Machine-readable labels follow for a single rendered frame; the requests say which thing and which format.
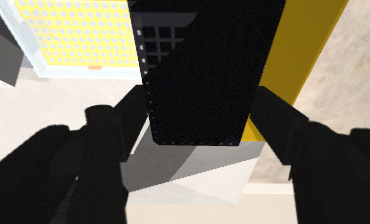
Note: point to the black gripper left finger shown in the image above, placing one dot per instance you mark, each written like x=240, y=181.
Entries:
x=37, y=175

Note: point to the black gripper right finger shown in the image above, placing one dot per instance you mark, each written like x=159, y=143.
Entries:
x=327, y=188

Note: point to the yellow bin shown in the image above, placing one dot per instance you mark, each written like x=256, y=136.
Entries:
x=303, y=30

